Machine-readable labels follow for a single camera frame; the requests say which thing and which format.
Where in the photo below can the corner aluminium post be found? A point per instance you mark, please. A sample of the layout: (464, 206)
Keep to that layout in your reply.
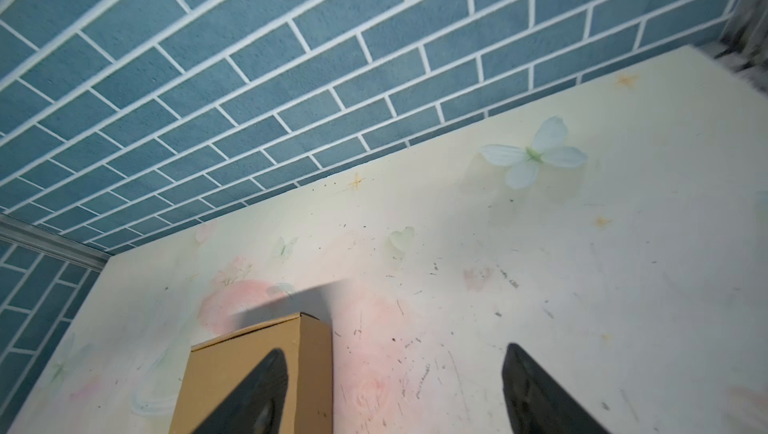
(32, 237)
(742, 49)

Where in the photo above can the left corner aluminium post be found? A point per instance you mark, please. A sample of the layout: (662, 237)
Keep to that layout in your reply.
(32, 237)

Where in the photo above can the right corner aluminium post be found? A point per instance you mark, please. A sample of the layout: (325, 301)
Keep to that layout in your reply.
(742, 49)

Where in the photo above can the brown cardboard box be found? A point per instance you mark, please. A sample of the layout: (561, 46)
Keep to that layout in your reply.
(216, 367)

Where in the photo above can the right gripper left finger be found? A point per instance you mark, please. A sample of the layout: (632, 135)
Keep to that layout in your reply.
(256, 404)

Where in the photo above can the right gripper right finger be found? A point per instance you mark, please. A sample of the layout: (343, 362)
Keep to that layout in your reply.
(537, 403)

